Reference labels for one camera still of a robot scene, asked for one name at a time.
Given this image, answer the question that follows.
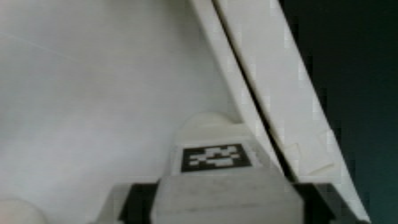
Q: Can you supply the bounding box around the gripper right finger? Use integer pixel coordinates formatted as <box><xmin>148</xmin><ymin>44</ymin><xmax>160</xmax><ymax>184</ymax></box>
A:
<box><xmin>293</xmin><ymin>183</ymin><xmax>372</xmax><ymax>224</ymax></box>

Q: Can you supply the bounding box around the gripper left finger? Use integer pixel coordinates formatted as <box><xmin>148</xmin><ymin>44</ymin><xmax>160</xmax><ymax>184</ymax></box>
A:
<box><xmin>94</xmin><ymin>181</ymin><xmax>160</xmax><ymax>224</ymax></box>

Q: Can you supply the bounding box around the white U-shaped obstacle fence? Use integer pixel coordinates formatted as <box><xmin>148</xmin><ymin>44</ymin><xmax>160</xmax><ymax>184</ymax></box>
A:
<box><xmin>213</xmin><ymin>0</ymin><xmax>370</xmax><ymax>221</ymax></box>

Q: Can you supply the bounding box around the white square table top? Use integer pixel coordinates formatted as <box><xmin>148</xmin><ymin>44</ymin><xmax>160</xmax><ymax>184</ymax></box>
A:
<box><xmin>0</xmin><ymin>0</ymin><xmax>240</xmax><ymax>224</ymax></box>

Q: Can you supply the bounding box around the white table leg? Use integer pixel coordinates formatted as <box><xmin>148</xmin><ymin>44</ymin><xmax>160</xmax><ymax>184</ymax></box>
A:
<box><xmin>151</xmin><ymin>112</ymin><xmax>304</xmax><ymax>224</ymax></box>

